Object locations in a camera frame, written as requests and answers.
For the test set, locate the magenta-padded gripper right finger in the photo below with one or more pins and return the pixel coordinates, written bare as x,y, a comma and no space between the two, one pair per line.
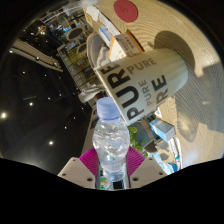
135,160

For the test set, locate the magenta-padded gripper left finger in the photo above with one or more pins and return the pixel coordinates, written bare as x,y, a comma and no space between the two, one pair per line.
88,160

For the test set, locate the clear water bottle blue cap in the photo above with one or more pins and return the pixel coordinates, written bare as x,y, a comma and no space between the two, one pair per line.
111,146

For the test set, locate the small light blue box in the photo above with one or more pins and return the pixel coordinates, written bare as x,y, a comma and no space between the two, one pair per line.
162,129

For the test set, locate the white mug black lettering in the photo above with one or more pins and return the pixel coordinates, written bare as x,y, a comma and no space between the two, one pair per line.
146,83

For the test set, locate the group of oval-back dining chairs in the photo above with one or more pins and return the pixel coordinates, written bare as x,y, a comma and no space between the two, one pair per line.
75,34

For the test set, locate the white card blue print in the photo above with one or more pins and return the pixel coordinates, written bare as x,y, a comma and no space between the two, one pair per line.
105,34

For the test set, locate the white paper napkin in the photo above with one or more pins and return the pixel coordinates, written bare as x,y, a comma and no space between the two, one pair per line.
91,13

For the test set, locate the flat round red coaster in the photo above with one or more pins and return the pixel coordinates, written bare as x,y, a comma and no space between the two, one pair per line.
125,10

